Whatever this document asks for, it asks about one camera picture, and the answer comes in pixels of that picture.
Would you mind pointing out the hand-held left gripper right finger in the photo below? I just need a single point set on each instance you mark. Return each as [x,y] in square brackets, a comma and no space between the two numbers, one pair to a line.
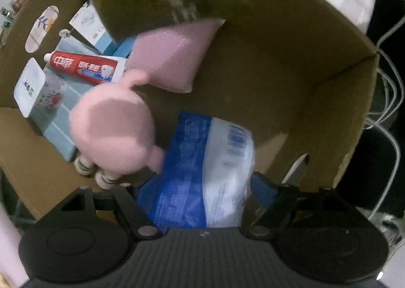
[262,190]

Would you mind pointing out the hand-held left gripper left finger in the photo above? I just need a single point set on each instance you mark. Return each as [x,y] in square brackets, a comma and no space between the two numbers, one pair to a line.
[133,205]

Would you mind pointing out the blue and white plastic packet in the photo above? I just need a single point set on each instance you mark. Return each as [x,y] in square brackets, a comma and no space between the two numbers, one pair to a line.
[196,174]

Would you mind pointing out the round pink plush toy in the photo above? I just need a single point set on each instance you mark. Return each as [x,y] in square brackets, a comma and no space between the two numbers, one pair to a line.
[110,129]

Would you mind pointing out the large cardboard box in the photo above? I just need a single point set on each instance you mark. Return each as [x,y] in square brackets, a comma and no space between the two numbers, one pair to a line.
[269,85]

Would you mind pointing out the flat light blue box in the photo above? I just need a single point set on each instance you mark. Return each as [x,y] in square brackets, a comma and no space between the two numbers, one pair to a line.
[60,123]

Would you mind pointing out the red and white toothpaste tube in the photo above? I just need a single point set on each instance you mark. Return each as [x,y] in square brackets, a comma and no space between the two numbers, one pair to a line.
[85,65]

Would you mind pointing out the pink rectangular sponge cushion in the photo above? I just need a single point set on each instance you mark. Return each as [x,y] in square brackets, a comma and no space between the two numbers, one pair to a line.
[171,54]

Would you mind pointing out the white lidded tub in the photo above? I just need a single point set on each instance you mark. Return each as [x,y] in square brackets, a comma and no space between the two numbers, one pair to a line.
[30,85]

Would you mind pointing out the light blue tissue box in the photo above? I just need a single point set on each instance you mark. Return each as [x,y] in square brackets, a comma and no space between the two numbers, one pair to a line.
[88,22]

